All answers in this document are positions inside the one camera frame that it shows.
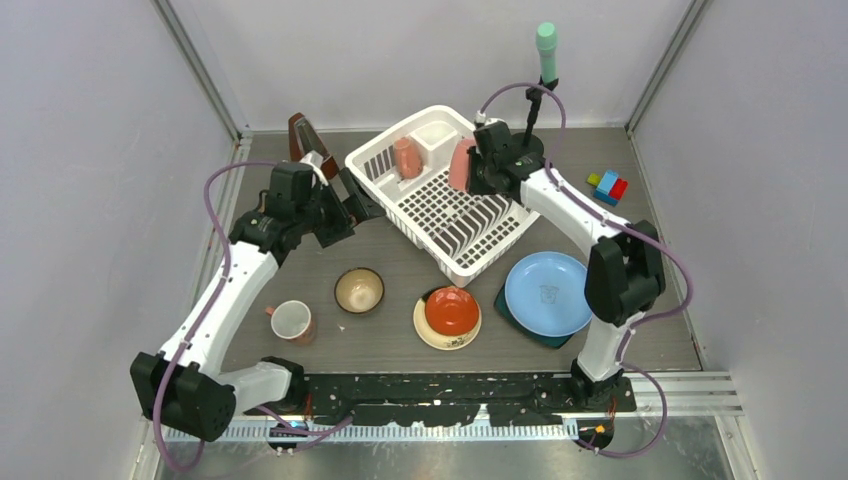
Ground white plastic dish rack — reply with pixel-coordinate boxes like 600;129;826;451
344;105;539;287

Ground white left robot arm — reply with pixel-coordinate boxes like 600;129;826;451
130;162;385;442

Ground green microphone on stand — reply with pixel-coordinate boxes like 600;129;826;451
512;22;559;156

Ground pink mug with handle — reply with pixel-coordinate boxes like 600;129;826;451
393;137;423;180

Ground dark green square plate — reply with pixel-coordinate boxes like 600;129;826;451
493;285;572;349

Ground cream patterned plate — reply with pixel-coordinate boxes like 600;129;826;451
412;291;482;351

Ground light blue plate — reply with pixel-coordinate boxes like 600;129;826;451
504;251;592;338

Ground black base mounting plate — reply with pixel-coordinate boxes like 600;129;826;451
266;372;637;427

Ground colourful toy blocks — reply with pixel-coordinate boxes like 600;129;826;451
587;170;629;207

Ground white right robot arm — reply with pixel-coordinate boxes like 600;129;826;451
466;120;666;411

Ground brown wooden metronome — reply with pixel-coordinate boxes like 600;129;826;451
288;112;339;180

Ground brown ceramic bowl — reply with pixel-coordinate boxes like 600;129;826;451
334;267;385;315

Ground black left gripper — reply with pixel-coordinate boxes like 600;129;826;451
295;168;384;248

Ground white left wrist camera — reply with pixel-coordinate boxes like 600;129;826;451
300;151;329;186

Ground orange saucer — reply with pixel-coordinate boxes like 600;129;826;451
425;286;480;336

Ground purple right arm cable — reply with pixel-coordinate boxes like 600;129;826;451
478;82;696;461

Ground white mug pink handle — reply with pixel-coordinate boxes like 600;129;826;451
265;300;317;345

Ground pink cup white inside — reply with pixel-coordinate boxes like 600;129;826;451
448;138;476;192

